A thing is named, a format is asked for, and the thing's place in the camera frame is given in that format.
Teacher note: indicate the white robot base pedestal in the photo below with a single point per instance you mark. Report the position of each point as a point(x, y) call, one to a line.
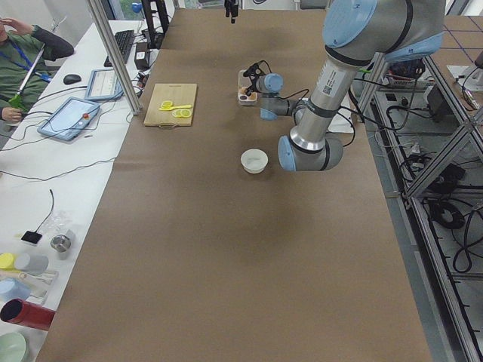
point(340, 122)

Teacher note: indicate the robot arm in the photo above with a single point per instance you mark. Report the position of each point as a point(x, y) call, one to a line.
point(353, 32)

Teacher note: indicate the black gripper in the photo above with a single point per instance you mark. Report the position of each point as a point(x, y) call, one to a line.
point(252, 85)

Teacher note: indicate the black power adapter box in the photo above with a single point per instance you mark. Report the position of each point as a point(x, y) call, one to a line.
point(142, 56)

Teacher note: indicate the teach pendant far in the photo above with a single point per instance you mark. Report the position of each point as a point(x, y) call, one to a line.
point(103, 84)

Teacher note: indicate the seated person green shirt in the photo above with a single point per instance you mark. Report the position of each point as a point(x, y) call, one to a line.
point(25, 49)

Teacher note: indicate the red cylinder bottle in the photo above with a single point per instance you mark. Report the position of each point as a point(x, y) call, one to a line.
point(27, 314)

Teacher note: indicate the teach pendant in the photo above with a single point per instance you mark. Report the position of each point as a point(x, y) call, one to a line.
point(70, 119)
point(103, 84)

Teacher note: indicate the yellow cup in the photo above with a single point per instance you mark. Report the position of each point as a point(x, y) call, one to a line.
point(7, 261)

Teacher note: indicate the grey cup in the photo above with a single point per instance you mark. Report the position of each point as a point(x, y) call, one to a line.
point(31, 264)

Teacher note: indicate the black computer mouse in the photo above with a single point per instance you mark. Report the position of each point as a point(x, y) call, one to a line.
point(71, 79)

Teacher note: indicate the lemon slice lower left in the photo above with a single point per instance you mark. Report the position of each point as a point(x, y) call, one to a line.
point(182, 113)

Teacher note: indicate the teach pendant near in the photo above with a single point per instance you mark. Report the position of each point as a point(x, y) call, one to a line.
point(70, 119)

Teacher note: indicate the wooden cutting board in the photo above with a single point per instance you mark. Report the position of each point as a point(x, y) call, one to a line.
point(179, 94)

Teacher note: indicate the light blue cup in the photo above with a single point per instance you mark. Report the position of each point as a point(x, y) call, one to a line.
point(12, 288)

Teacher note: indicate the white round bowl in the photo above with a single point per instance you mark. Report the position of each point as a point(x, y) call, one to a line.
point(254, 161)

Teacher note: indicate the green bowl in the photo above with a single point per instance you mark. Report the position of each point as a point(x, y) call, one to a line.
point(13, 347)

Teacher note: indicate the small black square pad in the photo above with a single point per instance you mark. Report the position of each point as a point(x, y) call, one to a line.
point(31, 238)

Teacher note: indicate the black keyboard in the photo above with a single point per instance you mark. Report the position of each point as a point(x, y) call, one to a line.
point(125, 40)

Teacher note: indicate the clear plastic egg box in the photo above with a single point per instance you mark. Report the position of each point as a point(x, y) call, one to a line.
point(243, 99)

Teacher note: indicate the metal cylinder part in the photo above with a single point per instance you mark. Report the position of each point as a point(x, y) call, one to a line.
point(62, 244)

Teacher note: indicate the aluminium frame post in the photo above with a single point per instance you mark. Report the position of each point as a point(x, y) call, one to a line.
point(108, 39)

